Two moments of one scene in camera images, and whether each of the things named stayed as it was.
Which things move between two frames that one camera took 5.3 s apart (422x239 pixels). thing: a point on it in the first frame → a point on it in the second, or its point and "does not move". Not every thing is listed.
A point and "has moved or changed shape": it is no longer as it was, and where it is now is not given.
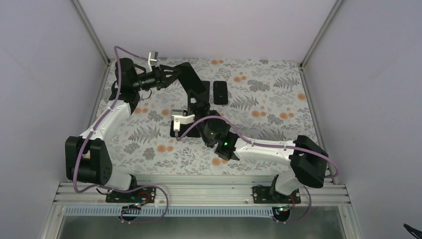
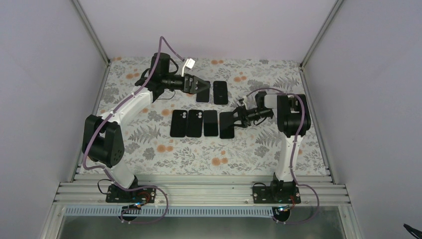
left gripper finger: (169, 69) → (205, 82)
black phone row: (194, 132) has moved or changed shape
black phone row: (220, 93) does not move
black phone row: (205, 96) does not move
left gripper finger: (169, 81) → (203, 88)
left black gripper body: (158, 78) → (186, 88)
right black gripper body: (204, 107) → (248, 116)
